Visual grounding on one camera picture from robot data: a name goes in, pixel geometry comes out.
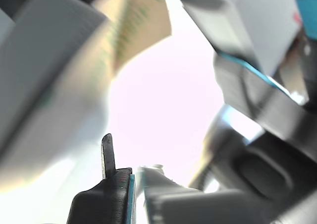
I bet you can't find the grey tape holder frame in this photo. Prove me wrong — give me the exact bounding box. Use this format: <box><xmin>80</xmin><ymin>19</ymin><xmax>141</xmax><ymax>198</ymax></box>
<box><xmin>0</xmin><ymin>0</ymin><xmax>261</xmax><ymax>187</ymax></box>

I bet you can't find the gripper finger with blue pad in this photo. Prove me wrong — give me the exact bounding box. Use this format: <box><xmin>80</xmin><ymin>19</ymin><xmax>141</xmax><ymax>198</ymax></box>
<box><xmin>212</xmin><ymin>52</ymin><xmax>309</xmax><ymax>126</ymax></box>
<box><xmin>293</xmin><ymin>0</ymin><xmax>317</xmax><ymax>111</ymax></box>

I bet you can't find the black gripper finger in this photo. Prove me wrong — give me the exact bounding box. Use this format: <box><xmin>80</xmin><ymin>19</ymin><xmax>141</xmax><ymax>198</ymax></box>
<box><xmin>137</xmin><ymin>164</ymin><xmax>279</xmax><ymax>224</ymax></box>

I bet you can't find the tan printed tape liner strip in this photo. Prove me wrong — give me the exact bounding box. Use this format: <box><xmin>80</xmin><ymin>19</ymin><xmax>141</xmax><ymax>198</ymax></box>
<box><xmin>93</xmin><ymin>0</ymin><xmax>173</xmax><ymax>72</ymax></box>

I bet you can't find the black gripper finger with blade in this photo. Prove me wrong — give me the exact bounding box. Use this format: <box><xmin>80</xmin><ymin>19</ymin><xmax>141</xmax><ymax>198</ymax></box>
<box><xmin>66</xmin><ymin>133</ymin><xmax>137</xmax><ymax>224</ymax></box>

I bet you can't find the dark second gripper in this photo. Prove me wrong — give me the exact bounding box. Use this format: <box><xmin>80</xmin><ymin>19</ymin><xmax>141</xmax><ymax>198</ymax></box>
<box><xmin>202</xmin><ymin>102</ymin><xmax>317</xmax><ymax>219</ymax></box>

